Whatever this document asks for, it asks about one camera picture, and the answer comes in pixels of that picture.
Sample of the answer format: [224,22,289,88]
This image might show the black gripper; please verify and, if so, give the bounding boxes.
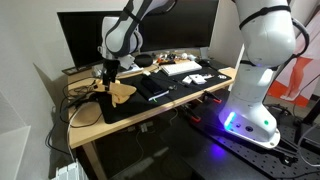
[101,58,120,92]

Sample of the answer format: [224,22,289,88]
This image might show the orange towel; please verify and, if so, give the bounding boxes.
[92,78,138,108]

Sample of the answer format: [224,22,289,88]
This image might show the black flat monitor foot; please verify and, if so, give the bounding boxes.
[61,65,88,76]

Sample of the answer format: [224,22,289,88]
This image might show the dark blue flat device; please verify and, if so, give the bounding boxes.
[143,78,164,95]

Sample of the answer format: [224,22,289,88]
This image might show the black desk mat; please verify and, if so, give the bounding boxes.
[93,66,233,125]

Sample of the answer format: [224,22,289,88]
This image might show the white flat box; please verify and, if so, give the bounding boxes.
[188,73,208,86]

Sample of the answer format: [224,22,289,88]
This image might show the black round case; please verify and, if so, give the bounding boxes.
[134,53,154,68]

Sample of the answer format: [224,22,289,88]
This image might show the wide black monitor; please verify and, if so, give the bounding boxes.
[55,9,139,72]

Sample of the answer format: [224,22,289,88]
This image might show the grey power strip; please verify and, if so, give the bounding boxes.
[139,121,155,133]

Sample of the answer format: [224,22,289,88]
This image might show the white keyboard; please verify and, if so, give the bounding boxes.
[160,60,203,76]

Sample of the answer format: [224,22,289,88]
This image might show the small white card box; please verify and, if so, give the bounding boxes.
[181,75,193,86]

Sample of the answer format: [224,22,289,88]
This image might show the tall black monitor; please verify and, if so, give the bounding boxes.
[135,0,220,53]

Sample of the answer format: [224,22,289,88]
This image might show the black perforated breadboard table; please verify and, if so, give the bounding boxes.
[189,93,320,180]

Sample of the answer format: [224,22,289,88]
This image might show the orange and white poster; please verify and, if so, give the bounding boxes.
[266,19,320,108]

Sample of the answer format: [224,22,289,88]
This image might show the black metal stand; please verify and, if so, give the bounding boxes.
[293,99,320,144]

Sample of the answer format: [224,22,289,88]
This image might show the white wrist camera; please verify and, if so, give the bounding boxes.
[119,54,136,70]

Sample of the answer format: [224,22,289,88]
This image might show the black cable bundle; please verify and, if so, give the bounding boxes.
[44,76,104,156]

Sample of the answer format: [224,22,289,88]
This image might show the white cable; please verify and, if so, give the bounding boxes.
[65,101,91,164]

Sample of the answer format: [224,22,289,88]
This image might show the red handled clamp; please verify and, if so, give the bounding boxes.
[203,89,223,104]
[181,104,202,123]

